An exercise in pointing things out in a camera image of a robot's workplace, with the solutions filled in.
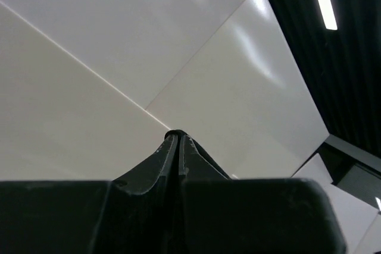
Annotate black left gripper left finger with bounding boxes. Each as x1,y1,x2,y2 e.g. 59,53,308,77
1,134,179,253

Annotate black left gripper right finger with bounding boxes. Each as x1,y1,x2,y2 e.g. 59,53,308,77
177,132,346,253

